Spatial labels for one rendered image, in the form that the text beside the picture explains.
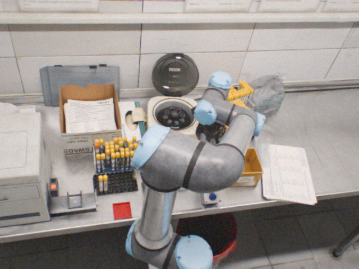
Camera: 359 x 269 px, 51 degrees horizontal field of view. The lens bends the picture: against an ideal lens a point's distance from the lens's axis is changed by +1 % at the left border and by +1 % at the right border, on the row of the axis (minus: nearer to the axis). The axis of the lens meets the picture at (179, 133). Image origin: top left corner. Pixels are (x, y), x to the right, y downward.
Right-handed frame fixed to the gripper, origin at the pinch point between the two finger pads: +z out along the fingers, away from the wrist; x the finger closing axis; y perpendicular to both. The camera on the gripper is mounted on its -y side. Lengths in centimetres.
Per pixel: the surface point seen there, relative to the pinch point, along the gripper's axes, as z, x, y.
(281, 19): -29, 55, -24
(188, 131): 4.7, 1.2, -10.9
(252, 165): 14.2, 20.9, 12.1
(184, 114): 5.2, 5.8, -20.8
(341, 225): 107, 109, 37
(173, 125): 5.2, -2.5, -17.2
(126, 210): 15.8, -36.8, 4.6
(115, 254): 103, -32, -19
